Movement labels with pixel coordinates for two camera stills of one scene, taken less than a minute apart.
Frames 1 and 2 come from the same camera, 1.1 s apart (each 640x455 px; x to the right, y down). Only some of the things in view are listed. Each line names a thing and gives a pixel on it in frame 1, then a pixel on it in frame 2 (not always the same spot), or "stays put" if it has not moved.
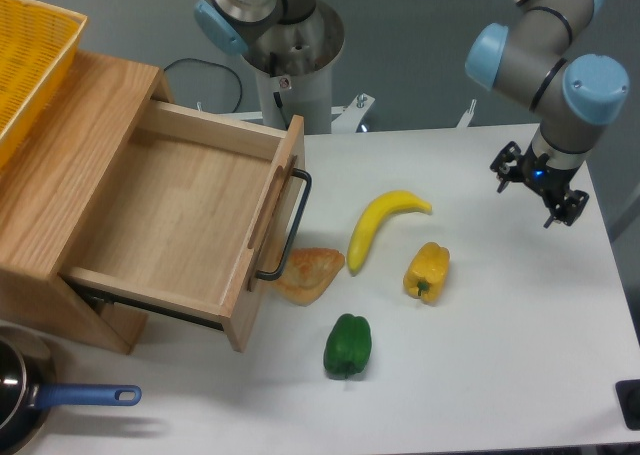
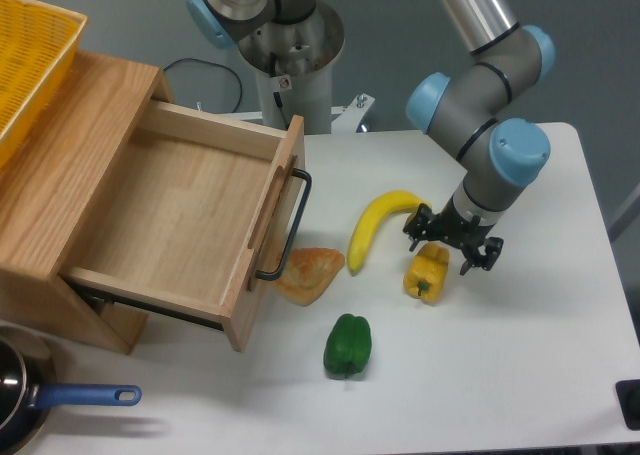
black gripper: (548, 179) -> (451, 227)
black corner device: (628, 394) stays put
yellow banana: (379, 210) stays put
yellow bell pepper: (428, 272) stays put
